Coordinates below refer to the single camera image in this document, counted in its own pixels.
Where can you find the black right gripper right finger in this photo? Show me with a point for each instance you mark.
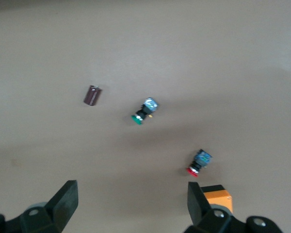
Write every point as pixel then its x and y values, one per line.
pixel 201 213

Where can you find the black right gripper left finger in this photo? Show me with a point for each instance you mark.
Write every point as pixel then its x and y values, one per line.
pixel 60 208

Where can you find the red push button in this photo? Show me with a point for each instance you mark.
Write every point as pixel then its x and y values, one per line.
pixel 200 162

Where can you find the green push button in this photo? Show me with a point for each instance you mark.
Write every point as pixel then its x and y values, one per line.
pixel 145 110

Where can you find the orange plastic box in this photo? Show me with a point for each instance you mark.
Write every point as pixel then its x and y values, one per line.
pixel 218 196

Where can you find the brown cylindrical capacitor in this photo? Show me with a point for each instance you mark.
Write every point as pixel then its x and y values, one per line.
pixel 92 95

